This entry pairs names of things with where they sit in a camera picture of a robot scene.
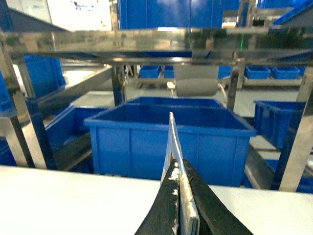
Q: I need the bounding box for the blue bin behind table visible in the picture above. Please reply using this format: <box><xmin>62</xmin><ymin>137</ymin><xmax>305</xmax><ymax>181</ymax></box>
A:
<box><xmin>84</xmin><ymin>97</ymin><xmax>256</xmax><ymax>187</ymax></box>

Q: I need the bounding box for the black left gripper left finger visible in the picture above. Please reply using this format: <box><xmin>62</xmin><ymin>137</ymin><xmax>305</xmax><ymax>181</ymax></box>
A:
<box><xmin>136</xmin><ymin>160</ymin><xmax>179</xmax><ymax>235</ymax></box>

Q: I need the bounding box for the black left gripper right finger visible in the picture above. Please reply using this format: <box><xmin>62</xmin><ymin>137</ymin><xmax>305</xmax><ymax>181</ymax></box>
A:
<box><xmin>183</xmin><ymin>159</ymin><xmax>252</xmax><ymax>235</ymax></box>

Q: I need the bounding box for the steel shelf rack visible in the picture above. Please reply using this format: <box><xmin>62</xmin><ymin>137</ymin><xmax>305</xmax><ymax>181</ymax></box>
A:
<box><xmin>0</xmin><ymin>28</ymin><xmax>313</xmax><ymax>187</ymax></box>

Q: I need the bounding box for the flower gift bag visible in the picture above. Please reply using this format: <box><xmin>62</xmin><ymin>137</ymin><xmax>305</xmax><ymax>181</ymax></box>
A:
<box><xmin>161</xmin><ymin>112</ymin><xmax>200</xmax><ymax>235</ymax></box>

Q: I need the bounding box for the blue bin right shelf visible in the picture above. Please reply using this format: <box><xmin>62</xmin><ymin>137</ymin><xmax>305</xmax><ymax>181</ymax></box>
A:
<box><xmin>254</xmin><ymin>100</ymin><xmax>306</xmax><ymax>149</ymax></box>

